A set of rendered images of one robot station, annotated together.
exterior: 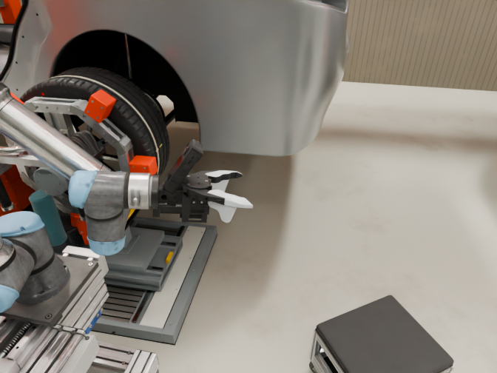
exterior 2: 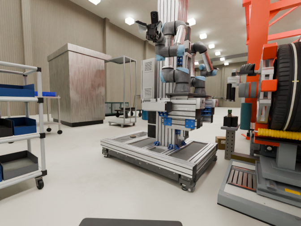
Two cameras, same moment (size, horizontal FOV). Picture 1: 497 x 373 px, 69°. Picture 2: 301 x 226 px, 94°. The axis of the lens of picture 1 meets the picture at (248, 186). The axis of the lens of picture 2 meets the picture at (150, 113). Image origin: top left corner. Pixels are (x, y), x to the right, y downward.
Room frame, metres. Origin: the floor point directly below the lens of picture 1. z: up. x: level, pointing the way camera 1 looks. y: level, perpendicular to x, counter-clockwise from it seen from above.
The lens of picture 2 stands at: (1.02, -0.73, 0.74)
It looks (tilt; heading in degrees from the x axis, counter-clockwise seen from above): 5 degrees down; 115
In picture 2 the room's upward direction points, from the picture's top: 1 degrees clockwise
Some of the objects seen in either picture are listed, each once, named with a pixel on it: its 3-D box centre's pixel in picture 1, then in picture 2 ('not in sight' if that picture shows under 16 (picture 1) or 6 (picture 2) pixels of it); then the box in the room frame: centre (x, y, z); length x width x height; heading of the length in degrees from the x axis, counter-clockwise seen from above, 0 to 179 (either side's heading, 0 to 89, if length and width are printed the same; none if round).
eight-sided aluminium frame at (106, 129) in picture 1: (74, 161); (263, 89); (1.36, 0.75, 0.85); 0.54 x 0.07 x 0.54; 80
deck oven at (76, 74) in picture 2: not in sight; (79, 89); (-3.23, 2.61, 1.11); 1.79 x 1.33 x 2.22; 165
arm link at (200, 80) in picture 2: not in sight; (199, 81); (0.81, 1.08, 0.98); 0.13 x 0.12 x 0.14; 153
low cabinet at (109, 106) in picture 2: not in sight; (106, 108); (-4.35, 5.08, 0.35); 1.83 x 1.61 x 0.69; 77
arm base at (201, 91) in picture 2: not in sight; (199, 91); (0.82, 1.07, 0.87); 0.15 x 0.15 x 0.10
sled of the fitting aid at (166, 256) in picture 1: (130, 257); (284, 181); (1.52, 0.68, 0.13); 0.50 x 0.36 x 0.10; 80
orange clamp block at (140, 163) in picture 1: (143, 167); (268, 85); (1.31, 0.44, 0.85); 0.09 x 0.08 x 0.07; 80
